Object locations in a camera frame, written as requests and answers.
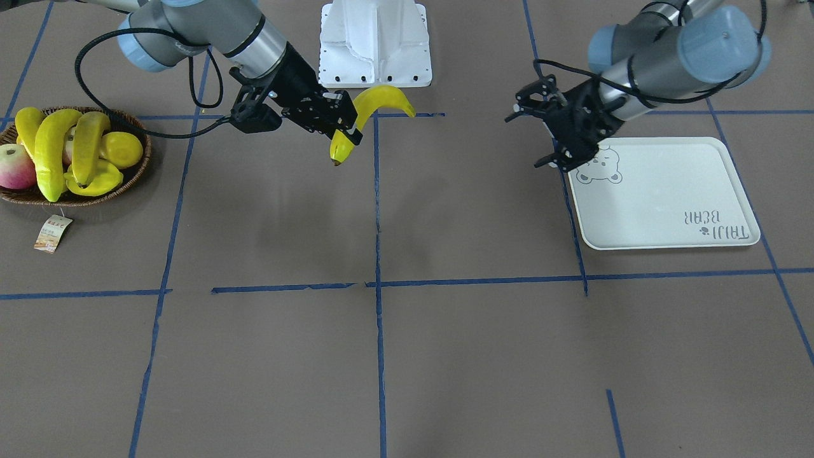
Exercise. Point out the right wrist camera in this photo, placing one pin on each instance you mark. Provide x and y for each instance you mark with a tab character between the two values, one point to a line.
250	114

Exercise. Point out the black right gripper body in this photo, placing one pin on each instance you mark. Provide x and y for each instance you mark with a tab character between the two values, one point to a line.
294	77

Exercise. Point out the yellow banana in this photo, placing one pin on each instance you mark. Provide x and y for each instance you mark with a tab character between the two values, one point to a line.
48	151
89	131
370	100
27	122

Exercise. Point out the brown wicker basket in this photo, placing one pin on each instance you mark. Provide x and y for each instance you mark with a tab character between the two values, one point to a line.
120	122

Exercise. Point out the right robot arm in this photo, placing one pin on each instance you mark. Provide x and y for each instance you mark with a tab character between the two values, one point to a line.
158	34

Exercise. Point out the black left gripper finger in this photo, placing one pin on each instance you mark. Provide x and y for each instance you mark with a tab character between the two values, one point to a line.
559	159

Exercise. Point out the yellow lemon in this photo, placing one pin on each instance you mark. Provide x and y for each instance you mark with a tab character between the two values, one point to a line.
122	149

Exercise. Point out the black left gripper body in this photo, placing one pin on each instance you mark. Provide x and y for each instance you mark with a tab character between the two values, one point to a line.
568	147

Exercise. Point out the white rectangular bear tray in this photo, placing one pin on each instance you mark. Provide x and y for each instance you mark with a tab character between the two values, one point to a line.
662	193

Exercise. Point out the paper price tag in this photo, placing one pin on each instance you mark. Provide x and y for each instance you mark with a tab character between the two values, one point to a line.
51	232

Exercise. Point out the yellow starfruit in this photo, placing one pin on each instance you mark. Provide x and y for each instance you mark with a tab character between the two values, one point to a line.
107	177

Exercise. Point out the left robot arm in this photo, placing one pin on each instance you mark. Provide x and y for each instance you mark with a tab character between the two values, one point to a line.
672	52

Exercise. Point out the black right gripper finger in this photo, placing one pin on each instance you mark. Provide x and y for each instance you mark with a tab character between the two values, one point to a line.
317	124
340	109

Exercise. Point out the red pink apple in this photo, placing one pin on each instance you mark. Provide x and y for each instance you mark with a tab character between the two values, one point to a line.
17	169

